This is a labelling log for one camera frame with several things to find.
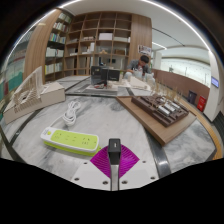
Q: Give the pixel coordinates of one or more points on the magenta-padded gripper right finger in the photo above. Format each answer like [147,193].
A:
[140,175]

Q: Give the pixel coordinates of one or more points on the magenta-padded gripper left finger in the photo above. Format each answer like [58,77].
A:
[90,176]

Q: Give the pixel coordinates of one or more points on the black charger block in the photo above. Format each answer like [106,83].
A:
[114,150]

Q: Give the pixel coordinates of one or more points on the green and white power strip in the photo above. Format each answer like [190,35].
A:
[71,140]

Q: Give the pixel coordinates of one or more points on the brown building model on board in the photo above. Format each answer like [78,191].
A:
[160,113]

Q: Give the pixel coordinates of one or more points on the white architectural model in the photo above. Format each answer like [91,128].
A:
[50,95]

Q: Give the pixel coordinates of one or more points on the small white building model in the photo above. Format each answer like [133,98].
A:
[136,83]

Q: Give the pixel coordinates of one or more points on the black building model on base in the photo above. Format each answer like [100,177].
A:
[98,75]

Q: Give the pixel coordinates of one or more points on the person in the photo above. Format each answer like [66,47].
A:
[136,66]

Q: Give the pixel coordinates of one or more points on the glass-fronted bookshelf with books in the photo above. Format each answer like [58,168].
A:
[15,76]

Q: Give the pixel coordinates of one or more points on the wooden shelf unit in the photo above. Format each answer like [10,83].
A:
[96,46]

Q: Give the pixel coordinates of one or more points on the blue wall screen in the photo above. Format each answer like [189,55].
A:
[215,82]

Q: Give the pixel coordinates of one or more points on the wall poster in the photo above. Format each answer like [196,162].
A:
[144,50]

